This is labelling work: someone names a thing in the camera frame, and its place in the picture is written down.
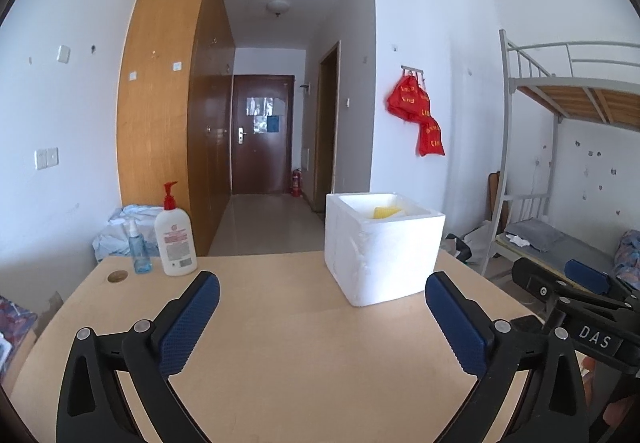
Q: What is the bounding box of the brown wooden board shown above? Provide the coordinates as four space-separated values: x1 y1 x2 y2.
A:
487 172 511 234

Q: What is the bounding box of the blue spray bottle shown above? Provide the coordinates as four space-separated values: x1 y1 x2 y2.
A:
128 218 153 275

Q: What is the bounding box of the red cloth bag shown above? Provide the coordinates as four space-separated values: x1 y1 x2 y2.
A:
386 74 418 116
409 88 432 122
417 117 446 157

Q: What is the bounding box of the grey bed mat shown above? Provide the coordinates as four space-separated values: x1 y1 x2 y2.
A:
502 218 566 254

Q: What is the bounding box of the wooden side door frame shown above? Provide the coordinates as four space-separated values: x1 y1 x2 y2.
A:
314 40 342 214

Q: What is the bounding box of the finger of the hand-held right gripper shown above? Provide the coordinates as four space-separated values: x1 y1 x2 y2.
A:
512 258 640 310

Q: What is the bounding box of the white lotion pump bottle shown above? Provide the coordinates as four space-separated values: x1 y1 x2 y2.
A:
154 182 199 277

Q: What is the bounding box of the double white wall outlet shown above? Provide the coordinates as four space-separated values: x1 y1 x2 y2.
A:
34 147 60 170

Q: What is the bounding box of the floral cloth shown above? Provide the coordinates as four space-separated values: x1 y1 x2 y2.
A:
614 229 640 279

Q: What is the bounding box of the dark brown entrance door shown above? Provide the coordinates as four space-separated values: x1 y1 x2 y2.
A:
231 74 295 196

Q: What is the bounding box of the white foam box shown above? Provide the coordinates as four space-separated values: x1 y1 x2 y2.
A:
324 192 447 308

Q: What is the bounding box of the black plastic bag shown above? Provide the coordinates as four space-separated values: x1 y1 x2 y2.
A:
442 233 473 265

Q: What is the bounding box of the grey metal bunk bed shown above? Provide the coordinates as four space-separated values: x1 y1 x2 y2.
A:
500 29 640 276

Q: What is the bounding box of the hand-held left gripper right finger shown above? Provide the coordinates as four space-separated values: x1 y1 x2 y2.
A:
425 271 591 443

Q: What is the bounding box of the pile of light blue cloth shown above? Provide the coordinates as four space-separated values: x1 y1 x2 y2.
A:
92 204 166 264

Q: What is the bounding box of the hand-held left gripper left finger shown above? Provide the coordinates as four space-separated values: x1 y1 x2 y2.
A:
56 271 221 443

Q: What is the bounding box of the wooden wardrobe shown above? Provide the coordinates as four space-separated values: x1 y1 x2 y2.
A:
117 0 236 256

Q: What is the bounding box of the person's right hand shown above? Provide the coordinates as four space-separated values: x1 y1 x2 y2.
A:
582 357 640 429

